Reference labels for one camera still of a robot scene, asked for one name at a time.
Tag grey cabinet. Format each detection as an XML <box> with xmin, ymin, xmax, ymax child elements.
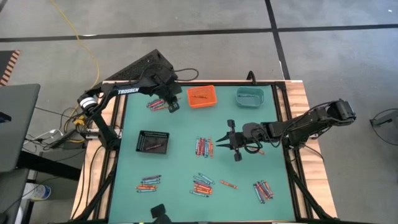
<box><xmin>0</xmin><ymin>167</ymin><xmax>30</xmax><ymax>224</ymax></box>

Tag black hook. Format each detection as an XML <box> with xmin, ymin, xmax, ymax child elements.
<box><xmin>246</xmin><ymin>70</ymin><xmax>258</xmax><ymax>85</ymax></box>

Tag black perforated computer case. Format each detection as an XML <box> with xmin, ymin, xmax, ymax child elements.
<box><xmin>93</xmin><ymin>49</ymin><xmax>177</xmax><ymax>91</ymax></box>

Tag black mesh basket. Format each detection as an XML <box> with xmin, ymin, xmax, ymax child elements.
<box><xmin>135</xmin><ymin>130</ymin><xmax>170</xmax><ymax>155</ymax></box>

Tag teal table mat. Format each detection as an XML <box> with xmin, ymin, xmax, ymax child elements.
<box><xmin>108</xmin><ymin>84</ymin><xmax>296</xmax><ymax>223</ymax></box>

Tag black device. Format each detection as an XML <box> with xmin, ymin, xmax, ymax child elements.
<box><xmin>150</xmin><ymin>203</ymin><xmax>172</xmax><ymax>224</ymax></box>

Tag white plastic container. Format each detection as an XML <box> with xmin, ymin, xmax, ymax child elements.
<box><xmin>22</xmin><ymin>182</ymin><xmax>52</xmax><ymax>202</ymax></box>

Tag floor cable bundle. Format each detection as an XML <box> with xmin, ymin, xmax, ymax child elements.
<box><xmin>23</xmin><ymin>105</ymin><xmax>94</xmax><ymax>150</ymax></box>

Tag yellow power cable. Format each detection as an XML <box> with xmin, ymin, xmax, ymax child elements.
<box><xmin>49</xmin><ymin>0</ymin><xmax>101</xmax><ymax>144</ymax></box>

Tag short black floor tape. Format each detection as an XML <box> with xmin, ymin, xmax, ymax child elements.
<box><xmin>264</xmin><ymin>0</ymin><xmax>292</xmax><ymax>81</ymax></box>

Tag orange mesh basket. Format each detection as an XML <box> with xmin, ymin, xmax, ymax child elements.
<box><xmin>187</xmin><ymin>85</ymin><xmax>218</xmax><ymax>109</ymax></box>

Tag striped hazard floor mat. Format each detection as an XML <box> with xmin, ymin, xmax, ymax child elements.
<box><xmin>0</xmin><ymin>49</ymin><xmax>21</xmax><ymax>87</ymax></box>

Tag grey side table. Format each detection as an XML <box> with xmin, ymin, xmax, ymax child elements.
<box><xmin>0</xmin><ymin>83</ymin><xmax>41</xmax><ymax>172</ymax></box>

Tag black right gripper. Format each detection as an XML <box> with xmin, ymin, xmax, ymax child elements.
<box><xmin>216</xmin><ymin>119</ymin><xmax>249</xmax><ymax>162</ymax></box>

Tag teal plastic bin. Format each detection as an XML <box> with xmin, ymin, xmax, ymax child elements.
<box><xmin>235</xmin><ymin>86</ymin><xmax>266</xmax><ymax>109</ymax></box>

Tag long black floor tape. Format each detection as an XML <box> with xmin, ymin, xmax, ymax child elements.
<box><xmin>0</xmin><ymin>25</ymin><xmax>398</xmax><ymax>44</ymax></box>

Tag black metal table frame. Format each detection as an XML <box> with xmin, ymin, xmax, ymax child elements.
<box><xmin>70</xmin><ymin>80</ymin><xmax>340</xmax><ymax>224</ymax></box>

